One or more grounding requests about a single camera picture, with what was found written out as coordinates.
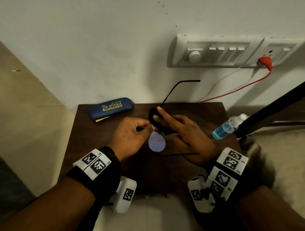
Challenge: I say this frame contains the person's right hand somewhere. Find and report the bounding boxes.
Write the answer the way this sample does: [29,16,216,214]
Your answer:
[152,107,219,167]

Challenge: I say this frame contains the person's left hand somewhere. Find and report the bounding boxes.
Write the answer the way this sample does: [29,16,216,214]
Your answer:
[108,117,156,163]

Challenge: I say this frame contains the black-framed eyeglasses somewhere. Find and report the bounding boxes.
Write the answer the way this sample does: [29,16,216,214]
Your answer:
[148,80,201,157]

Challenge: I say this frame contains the black cleaning cloth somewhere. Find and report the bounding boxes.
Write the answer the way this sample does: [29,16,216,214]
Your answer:
[148,107,178,135]

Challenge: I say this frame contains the person's left forearm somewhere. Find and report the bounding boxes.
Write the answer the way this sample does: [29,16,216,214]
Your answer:
[0,176,96,231]

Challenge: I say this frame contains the person's right forearm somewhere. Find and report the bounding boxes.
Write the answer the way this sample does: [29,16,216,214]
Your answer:
[235,185,305,231]

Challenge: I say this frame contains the blue eyeglasses case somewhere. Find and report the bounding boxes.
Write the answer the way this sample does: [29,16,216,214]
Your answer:
[89,97,134,121]

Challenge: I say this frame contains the blue liquid spray bottle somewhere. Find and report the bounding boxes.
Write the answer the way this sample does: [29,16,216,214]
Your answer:
[212,113,248,140]

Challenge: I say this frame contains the black left wristband with markers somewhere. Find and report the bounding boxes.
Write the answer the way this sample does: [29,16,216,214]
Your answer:
[66,146,122,203]

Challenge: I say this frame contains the black wristband with markers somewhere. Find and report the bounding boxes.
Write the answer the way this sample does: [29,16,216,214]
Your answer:
[204,147,262,203]
[66,146,122,203]

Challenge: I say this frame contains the black right wristband with markers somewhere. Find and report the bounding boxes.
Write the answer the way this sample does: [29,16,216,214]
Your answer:
[204,147,262,203]

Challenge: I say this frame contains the black pole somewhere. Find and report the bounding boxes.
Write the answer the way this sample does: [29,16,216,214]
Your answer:
[234,81,305,139]

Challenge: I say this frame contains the red power plug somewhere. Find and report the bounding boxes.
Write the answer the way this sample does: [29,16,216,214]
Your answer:
[258,56,273,71]

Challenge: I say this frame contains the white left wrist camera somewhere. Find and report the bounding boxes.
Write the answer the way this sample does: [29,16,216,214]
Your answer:
[109,176,138,214]

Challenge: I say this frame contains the red power cable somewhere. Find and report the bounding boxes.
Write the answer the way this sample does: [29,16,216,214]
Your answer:
[200,69,272,103]

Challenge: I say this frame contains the white wall switch board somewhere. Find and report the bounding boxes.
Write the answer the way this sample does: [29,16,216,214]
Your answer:
[166,34,265,69]

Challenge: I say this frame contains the white wall socket board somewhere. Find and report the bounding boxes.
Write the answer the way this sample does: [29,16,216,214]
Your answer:
[240,37,305,69]

